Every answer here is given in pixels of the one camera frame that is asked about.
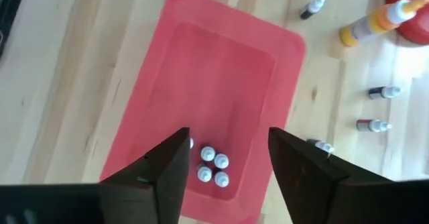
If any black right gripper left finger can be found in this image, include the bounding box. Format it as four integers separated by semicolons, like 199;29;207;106
0;127;191;224

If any large yellow food coloring bottle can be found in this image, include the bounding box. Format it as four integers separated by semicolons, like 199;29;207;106
338;0;429;48

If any red desk lamp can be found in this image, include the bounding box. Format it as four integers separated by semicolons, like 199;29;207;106
385;0;429;46

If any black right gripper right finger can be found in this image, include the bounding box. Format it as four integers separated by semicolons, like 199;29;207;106
268;127;429;224

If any pink translucent plastic bin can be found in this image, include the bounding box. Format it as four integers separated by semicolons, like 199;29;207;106
99;0;307;224

